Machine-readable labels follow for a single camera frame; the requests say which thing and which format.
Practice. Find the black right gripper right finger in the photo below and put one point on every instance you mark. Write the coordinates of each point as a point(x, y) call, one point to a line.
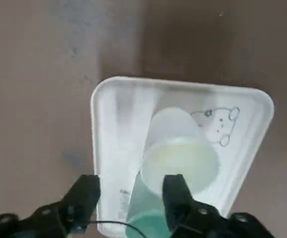
point(180, 210)

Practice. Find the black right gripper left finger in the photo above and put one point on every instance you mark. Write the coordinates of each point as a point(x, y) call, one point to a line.
point(74, 208)

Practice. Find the small green cup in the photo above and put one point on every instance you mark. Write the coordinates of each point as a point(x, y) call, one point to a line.
point(146, 210)

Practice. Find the small white cup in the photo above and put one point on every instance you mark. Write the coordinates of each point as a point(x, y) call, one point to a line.
point(178, 148)

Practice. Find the white tray with rabbit print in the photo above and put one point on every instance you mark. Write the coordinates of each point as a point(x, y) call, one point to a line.
point(118, 136)

